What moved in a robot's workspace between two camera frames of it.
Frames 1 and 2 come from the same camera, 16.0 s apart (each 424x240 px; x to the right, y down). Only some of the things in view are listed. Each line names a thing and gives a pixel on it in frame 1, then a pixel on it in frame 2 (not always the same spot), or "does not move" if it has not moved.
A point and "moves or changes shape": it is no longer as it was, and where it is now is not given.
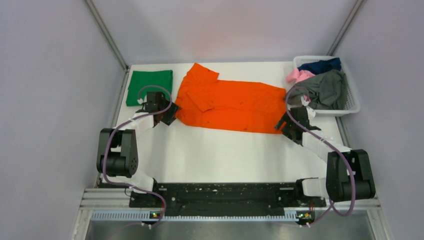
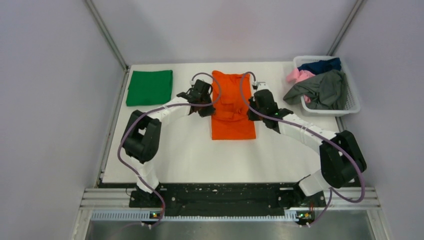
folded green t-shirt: [140, 79] does not move
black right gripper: [285, 130] -> [251, 116]
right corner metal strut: [345, 27] does not move
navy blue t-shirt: [322, 67] does not move
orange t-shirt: [248, 106] moves or changes shape
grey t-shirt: [327, 91] does not move
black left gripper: [169, 118] -> [209, 111]
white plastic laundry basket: [352, 105] does not move
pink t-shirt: [295, 75] does not move
